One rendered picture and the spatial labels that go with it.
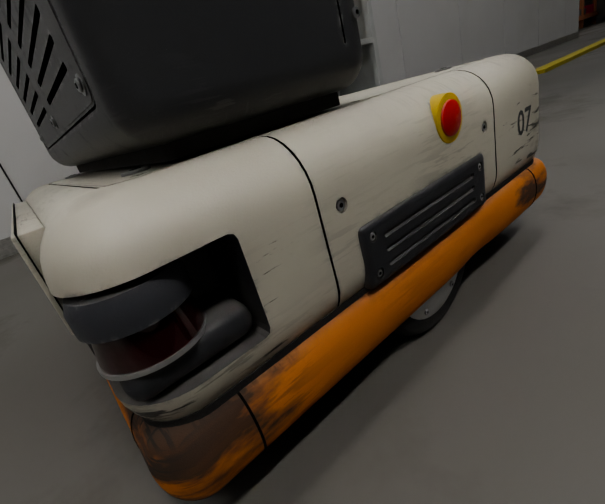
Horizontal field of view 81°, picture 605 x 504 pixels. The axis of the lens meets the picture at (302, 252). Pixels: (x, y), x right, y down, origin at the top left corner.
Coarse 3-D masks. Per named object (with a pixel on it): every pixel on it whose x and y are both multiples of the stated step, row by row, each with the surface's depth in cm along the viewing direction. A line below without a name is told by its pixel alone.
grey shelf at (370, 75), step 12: (360, 0) 220; (360, 12) 224; (372, 12) 218; (360, 24) 227; (372, 24) 220; (360, 36) 231; (372, 36) 221; (372, 48) 225; (372, 60) 229; (360, 72) 243; (372, 72) 236; (360, 84) 247; (372, 84) 240
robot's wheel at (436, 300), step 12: (456, 276) 45; (444, 288) 44; (456, 288) 46; (432, 300) 42; (444, 300) 44; (420, 312) 41; (432, 312) 43; (444, 312) 45; (408, 324) 40; (420, 324) 42; (432, 324) 44
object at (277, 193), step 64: (512, 64) 47; (320, 128) 30; (384, 128) 32; (448, 128) 36; (512, 128) 47; (64, 192) 31; (128, 192) 22; (192, 192) 23; (256, 192) 25; (320, 192) 28; (384, 192) 32; (448, 192) 39; (512, 192) 49; (64, 256) 20; (128, 256) 20; (192, 256) 26; (256, 256) 25; (320, 256) 29; (384, 256) 33; (448, 256) 40; (128, 320) 20; (192, 320) 24; (256, 320) 28; (320, 320) 31; (384, 320) 35; (128, 384) 22; (192, 384) 24; (256, 384) 27; (320, 384) 30; (192, 448) 24; (256, 448) 27
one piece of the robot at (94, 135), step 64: (0, 0) 33; (64, 0) 21; (128, 0) 21; (192, 0) 23; (256, 0) 26; (320, 0) 30; (64, 64) 27; (128, 64) 22; (192, 64) 24; (256, 64) 27; (320, 64) 31; (64, 128) 38; (128, 128) 24; (192, 128) 26; (256, 128) 31
